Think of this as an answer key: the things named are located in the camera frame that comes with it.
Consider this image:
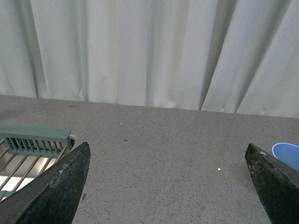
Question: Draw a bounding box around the light blue plastic cup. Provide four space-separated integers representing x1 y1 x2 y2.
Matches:
272 143 299 171

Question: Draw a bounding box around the white curtain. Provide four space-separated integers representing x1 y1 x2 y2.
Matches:
0 0 299 118

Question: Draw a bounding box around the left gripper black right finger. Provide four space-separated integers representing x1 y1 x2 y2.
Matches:
245 143 299 224

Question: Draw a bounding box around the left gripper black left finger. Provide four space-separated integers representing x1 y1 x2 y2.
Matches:
0 142 91 224

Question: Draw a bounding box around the green dish drying rack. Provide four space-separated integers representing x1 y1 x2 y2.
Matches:
0 125 77 200

